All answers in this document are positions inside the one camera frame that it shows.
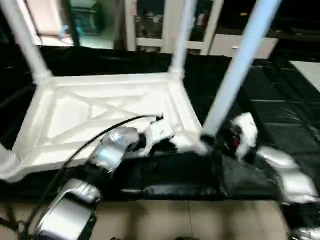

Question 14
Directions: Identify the black table mat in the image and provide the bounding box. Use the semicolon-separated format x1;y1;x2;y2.
0;45;320;202

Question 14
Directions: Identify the white glass door cabinet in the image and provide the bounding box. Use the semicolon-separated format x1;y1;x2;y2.
124;0;225;56

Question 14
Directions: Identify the teal plastic stool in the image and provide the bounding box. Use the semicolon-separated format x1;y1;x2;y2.
67;0;106;37

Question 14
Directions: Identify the white drawer unit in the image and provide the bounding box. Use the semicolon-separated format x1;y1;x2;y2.
208;34;279;60

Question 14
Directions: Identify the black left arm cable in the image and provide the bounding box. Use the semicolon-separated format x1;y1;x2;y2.
20;114;164;240

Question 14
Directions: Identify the white plastic table leg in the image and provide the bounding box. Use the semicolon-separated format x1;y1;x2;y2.
169;0;197;80
0;145;22;176
0;0;53;85
200;0;282;141

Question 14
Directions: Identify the white plastic table top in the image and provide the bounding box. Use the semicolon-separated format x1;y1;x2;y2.
0;72;208;182

